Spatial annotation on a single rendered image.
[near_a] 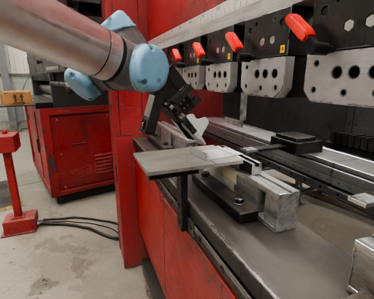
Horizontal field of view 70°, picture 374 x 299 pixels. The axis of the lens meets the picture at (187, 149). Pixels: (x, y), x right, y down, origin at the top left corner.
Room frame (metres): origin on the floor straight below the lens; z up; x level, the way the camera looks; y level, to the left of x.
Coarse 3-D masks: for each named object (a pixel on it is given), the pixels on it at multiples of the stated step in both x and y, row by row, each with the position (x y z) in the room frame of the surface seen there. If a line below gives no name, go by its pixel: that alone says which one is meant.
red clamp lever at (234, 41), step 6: (228, 36) 0.65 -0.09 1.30; (234, 36) 0.65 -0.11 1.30; (228, 42) 0.66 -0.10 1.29; (234, 42) 0.63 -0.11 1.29; (240, 42) 0.64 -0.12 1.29; (234, 48) 0.62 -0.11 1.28; (240, 48) 0.62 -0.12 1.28; (240, 54) 0.60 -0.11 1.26; (246, 54) 0.60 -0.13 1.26; (240, 60) 0.60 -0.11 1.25; (246, 60) 0.60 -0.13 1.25; (252, 60) 0.61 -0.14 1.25
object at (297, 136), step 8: (272, 136) 0.87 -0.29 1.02; (280, 136) 0.85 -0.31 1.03; (288, 136) 0.82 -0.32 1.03; (296, 136) 0.81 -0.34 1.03; (304, 136) 0.81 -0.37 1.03; (312, 136) 0.81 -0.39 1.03; (272, 144) 0.83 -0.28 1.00; (280, 144) 0.83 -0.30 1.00; (288, 144) 0.80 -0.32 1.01; (296, 144) 0.77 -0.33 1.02; (304, 144) 0.78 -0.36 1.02; (312, 144) 0.80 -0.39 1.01; (320, 144) 0.81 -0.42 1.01; (248, 152) 0.76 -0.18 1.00; (288, 152) 0.80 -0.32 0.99; (296, 152) 0.77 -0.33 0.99; (304, 152) 0.78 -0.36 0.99; (312, 152) 0.80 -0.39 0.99
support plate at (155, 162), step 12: (144, 156) 0.72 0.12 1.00; (156, 156) 0.72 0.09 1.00; (168, 156) 0.72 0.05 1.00; (180, 156) 0.72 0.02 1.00; (192, 156) 0.72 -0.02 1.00; (144, 168) 0.61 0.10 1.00; (156, 168) 0.61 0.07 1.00; (168, 168) 0.61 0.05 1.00; (180, 168) 0.62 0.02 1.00; (192, 168) 0.63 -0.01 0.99
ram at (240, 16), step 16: (160, 0) 1.30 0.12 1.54; (176, 0) 1.11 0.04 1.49; (192, 0) 0.96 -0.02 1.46; (208, 0) 0.85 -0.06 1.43; (224, 0) 0.76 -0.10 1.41; (272, 0) 0.58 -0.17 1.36; (288, 0) 0.54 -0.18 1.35; (304, 0) 0.50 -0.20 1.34; (160, 16) 1.31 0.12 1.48; (176, 16) 1.11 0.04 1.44; (192, 16) 0.96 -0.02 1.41; (224, 16) 0.76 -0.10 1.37; (240, 16) 0.68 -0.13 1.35; (256, 16) 0.62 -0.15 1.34; (160, 32) 1.31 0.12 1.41; (192, 32) 0.96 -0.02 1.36; (208, 32) 0.84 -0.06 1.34; (160, 48) 1.32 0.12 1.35
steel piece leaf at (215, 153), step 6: (192, 150) 0.73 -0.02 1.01; (198, 150) 0.70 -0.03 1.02; (210, 150) 0.77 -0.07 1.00; (216, 150) 0.77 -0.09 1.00; (222, 150) 0.77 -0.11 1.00; (198, 156) 0.70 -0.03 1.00; (204, 156) 0.68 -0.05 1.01; (210, 156) 0.71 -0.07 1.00; (216, 156) 0.71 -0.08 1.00; (222, 156) 0.71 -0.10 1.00; (228, 156) 0.71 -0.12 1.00
